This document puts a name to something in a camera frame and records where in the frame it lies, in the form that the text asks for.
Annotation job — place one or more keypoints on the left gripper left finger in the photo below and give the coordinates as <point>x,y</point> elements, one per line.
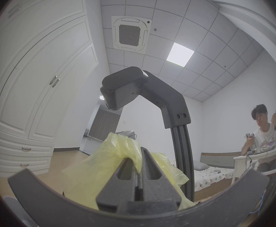
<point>114,190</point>

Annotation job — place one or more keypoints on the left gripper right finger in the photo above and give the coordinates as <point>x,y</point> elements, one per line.
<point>166,190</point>

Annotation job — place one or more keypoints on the yellow plastic bag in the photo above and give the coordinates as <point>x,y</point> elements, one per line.
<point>88,174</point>

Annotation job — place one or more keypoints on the pale grey pillow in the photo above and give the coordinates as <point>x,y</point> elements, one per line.
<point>201,165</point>

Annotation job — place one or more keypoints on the bed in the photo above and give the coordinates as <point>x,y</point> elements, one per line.
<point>211,174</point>

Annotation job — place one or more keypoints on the grey curtain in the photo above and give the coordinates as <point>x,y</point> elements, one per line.
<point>104,124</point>

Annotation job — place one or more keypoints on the white table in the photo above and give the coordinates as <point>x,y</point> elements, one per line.
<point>254,156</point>

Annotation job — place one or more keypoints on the person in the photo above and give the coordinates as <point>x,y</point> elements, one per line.
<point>265,136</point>

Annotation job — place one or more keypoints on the white wardrobe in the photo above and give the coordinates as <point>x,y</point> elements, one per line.
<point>45,79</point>

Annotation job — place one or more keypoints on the ceiling light panel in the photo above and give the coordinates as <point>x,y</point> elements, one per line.
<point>180,54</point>

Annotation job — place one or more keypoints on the white ceiling air conditioner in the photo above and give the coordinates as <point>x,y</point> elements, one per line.
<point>130,34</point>

